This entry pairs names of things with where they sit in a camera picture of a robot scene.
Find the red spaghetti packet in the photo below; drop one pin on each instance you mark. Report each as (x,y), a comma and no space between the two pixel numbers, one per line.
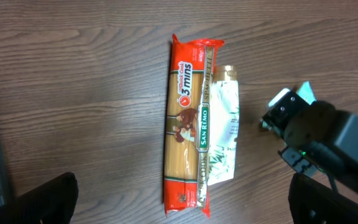
(187,127)

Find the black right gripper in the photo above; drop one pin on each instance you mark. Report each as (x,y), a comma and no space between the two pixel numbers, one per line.
(295,159)

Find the teal wet wipes packet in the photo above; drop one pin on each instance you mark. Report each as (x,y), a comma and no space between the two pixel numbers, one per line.
(304,91)

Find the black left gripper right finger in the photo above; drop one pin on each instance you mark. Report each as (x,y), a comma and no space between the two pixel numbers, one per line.
(311,202)

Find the white tube gold cap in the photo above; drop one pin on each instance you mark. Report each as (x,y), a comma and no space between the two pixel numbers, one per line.
(225,114)

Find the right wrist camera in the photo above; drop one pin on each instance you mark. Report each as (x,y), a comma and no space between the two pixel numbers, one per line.
(278,97)

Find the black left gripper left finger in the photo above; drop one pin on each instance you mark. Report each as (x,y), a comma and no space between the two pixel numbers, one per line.
(52,202)

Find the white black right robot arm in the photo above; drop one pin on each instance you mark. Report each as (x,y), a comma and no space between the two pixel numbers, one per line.
(317,136)

